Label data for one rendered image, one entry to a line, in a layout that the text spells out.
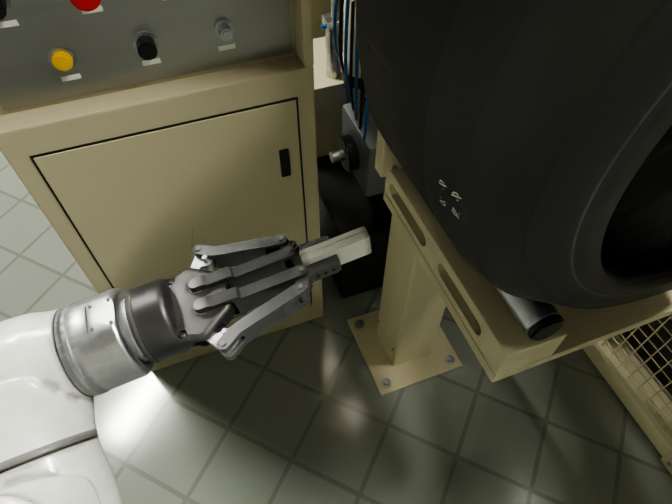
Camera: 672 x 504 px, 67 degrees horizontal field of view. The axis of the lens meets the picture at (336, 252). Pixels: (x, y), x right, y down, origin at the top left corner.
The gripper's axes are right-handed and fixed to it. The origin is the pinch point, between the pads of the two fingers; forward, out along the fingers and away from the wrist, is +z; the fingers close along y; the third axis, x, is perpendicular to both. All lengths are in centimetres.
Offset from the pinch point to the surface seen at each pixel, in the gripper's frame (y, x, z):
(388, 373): 25, 104, 12
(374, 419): 14, 104, 3
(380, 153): 24.7, 14.8, 14.7
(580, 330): -8.9, 26.2, 29.4
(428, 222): 11.8, 18.3, 16.5
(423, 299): 26, 70, 23
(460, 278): 1.4, 18.3, 16.0
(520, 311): -7.7, 14.2, 18.6
